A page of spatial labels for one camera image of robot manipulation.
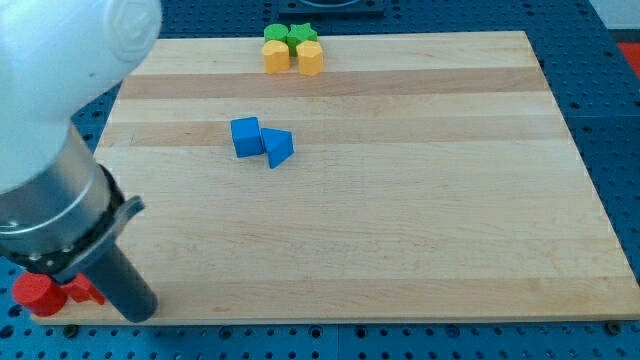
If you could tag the red cylinder block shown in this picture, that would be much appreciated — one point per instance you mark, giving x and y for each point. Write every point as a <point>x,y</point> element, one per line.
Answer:
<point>39,294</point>

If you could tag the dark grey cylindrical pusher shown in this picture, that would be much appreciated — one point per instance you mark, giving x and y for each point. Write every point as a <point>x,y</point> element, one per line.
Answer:
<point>122,285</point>

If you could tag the blue cube block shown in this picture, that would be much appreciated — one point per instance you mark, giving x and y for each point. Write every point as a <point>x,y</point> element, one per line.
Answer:
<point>246,137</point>

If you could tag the red object at edge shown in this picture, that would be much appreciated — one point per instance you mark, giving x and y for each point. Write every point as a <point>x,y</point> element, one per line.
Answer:
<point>631,52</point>

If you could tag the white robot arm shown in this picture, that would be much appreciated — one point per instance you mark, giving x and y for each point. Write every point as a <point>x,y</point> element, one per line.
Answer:
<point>56,57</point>

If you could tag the wooden board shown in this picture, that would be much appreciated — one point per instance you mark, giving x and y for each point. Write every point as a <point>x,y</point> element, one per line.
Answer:
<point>434,179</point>

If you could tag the red star block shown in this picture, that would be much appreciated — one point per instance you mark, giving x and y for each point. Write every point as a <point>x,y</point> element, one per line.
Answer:
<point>81,289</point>

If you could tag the green cylinder block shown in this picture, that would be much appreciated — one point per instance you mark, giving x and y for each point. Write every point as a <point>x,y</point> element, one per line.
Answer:
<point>276,32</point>

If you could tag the green star block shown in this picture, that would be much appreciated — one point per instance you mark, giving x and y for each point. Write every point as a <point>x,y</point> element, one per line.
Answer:
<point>299,33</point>

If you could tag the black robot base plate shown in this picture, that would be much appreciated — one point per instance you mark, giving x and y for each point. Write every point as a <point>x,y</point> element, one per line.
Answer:
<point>291,8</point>

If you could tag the yellow heart block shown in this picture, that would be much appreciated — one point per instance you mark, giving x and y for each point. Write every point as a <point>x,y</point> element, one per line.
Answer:
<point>276,57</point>

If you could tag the yellow hexagon block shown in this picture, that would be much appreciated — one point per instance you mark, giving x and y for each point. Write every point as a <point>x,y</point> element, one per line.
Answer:
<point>310,58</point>

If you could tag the blue triangle block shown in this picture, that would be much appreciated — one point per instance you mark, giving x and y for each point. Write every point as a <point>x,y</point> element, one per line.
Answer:
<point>278,145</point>

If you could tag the silver wrist flange mount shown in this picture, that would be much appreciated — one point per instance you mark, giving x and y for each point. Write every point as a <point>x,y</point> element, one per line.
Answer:
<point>65,220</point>

